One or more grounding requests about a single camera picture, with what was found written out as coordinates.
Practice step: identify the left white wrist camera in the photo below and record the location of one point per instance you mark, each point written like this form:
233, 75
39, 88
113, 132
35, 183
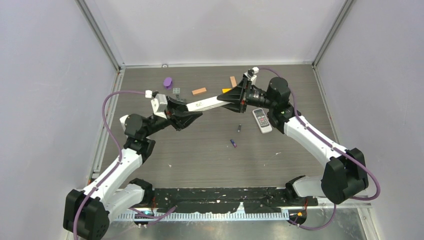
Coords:
159, 103

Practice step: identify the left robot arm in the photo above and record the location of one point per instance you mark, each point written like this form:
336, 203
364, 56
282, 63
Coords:
88, 212

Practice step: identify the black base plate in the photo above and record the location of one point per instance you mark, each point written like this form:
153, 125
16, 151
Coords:
224, 200

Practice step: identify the slim white remote control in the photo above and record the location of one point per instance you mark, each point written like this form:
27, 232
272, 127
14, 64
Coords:
206, 104

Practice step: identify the white metronome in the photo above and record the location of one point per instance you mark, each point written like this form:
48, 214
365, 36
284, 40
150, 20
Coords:
122, 121

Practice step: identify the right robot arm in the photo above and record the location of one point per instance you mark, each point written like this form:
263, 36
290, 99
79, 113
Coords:
343, 175

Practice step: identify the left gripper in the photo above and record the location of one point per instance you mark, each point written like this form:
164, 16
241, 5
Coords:
178, 114

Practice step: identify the large white remote control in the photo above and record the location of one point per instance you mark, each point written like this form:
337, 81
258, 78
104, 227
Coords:
262, 121

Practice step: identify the purple cap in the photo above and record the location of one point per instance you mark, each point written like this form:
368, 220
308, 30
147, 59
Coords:
168, 82

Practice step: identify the grey lego baseplate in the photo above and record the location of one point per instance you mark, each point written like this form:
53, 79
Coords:
176, 90

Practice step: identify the purple battery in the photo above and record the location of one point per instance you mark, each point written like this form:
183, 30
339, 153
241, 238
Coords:
233, 143

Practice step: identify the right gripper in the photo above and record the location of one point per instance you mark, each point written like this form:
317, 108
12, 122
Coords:
238, 96

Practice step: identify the thin wooden stick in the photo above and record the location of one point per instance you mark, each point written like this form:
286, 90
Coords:
233, 81

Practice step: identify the wooden block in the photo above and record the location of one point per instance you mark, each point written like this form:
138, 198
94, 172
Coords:
199, 91

